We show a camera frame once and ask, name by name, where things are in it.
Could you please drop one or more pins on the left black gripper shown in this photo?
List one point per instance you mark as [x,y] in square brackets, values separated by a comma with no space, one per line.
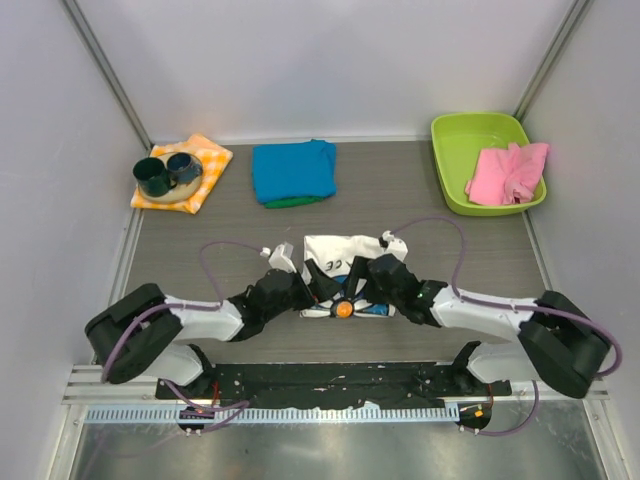
[322,288]

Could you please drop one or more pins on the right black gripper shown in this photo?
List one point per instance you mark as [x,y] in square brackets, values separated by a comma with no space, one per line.
[359,270]

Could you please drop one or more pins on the white printed t-shirt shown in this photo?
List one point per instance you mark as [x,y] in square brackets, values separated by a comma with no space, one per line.
[334,255]

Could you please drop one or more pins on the green plastic basin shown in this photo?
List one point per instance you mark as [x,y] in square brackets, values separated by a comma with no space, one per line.
[458,140]

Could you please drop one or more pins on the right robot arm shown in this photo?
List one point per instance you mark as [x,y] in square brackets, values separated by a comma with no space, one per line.
[545,339]

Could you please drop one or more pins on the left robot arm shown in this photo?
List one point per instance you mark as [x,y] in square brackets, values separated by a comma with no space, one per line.
[148,332]

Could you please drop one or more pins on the folded green t-shirt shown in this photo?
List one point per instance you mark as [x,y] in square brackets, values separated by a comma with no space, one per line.
[292,202]

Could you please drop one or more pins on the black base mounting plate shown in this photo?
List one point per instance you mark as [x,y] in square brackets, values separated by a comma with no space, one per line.
[341,385]

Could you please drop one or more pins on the folded blue t-shirt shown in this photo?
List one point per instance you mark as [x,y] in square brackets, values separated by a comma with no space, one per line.
[294,171]

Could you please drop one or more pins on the orange checkered cloth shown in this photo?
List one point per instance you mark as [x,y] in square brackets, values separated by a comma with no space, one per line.
[214,159]

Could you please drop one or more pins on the beige ceramic plate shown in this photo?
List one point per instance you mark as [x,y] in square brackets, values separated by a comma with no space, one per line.
[179,193]

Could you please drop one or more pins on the pink t-shirt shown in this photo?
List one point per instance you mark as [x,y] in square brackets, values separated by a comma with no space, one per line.
[507,176]

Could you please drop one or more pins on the dark blue mug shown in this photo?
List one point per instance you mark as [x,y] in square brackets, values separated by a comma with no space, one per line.
[184,168]

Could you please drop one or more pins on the dark green mug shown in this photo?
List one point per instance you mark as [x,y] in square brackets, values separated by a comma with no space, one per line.
[152,177]

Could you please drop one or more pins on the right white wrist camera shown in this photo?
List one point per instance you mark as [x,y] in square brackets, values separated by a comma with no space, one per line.
[391,244]

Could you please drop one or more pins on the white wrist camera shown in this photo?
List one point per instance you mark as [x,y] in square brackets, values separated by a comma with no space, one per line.
[280,258]
[391,244]

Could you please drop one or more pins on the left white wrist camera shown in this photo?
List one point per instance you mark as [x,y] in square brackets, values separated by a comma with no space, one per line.
[280,258]

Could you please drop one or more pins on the white slotted cable duct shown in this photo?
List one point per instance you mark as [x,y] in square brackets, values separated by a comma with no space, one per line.
[182,414]

